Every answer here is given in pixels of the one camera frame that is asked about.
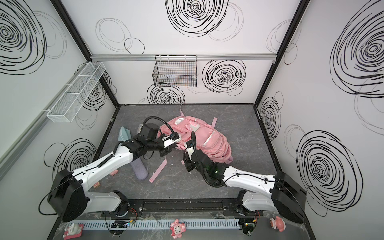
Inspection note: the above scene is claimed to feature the pink student backpack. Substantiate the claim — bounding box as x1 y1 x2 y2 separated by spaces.
160 112 233 188

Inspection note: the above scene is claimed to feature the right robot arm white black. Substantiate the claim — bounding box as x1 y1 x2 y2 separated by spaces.
183 148 307 224

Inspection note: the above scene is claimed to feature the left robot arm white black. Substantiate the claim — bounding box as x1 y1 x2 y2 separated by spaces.
44 124 182 223

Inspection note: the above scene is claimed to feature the clear plastic pen case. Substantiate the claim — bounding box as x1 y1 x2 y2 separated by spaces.
137 124 143 134

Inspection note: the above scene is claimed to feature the purple pencil pouch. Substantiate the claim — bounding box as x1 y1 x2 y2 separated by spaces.
130 158 148 181

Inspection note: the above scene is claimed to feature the teal folded cloth pouch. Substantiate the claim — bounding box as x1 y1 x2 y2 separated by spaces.
118 127 131 142

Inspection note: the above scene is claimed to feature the small pink eraser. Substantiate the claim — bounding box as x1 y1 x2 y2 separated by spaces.
110 170 119 176

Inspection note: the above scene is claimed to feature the pink plush toy centre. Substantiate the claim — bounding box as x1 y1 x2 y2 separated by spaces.
170 219 187 239

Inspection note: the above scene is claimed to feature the pink toy right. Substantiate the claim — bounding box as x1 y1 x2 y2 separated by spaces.
270 216 286 232

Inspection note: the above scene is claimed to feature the pink white toy left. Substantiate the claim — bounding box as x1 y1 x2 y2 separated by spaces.
63 223 84 240

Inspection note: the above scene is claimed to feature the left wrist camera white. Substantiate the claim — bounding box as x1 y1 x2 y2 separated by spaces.
163 133 182 148

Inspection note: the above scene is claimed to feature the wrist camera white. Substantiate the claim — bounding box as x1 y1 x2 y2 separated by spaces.
185 140 195 157
163 133 182 148

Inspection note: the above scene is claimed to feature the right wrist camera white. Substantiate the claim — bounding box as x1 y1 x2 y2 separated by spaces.
185 140 195 157

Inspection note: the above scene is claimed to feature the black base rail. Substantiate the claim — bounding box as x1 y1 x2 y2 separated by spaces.
59 197 304 217

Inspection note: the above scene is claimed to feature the black wire wall basket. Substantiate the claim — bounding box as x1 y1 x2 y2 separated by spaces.
152 55 198 88

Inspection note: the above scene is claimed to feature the white slotted cable duct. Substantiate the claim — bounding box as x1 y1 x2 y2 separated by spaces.
72 219 240 231

